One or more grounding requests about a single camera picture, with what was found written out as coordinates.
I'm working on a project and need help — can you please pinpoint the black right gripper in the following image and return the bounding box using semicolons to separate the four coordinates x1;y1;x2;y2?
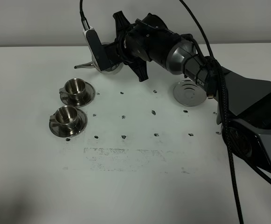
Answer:
104;11;180;82

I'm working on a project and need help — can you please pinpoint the stainless steel teapot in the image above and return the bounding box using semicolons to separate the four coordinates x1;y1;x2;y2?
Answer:
74;37;120;74

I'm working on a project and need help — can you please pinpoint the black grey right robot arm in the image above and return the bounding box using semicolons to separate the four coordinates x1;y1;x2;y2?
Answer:
105;12;271;173

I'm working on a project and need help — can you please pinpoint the far stainless steel saucer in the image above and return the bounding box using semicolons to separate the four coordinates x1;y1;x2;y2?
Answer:
60;82;96;107

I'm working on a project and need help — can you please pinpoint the stainless steel saucer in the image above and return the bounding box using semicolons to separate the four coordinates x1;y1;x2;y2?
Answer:
60;82;96;107
49;109;88;138

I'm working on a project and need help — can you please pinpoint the far stainless steel teacup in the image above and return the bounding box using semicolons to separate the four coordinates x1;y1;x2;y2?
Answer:
59;78;86;100

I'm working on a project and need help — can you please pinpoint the stainless steel teacup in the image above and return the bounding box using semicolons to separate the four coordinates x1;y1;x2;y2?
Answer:
49;105;79;128
59;78;86;100

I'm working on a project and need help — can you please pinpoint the round steel teapot coaster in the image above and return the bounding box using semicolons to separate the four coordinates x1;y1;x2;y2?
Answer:
173;80;207;107

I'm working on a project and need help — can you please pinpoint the near stainless steel teacup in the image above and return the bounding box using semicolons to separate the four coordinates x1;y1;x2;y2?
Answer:
49;105;79;128

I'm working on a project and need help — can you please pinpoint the near stainless steel saucer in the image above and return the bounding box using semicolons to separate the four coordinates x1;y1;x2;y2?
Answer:
49;109;88;138

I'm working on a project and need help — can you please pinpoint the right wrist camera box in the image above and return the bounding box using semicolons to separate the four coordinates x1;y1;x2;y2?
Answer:
83;29;110;67

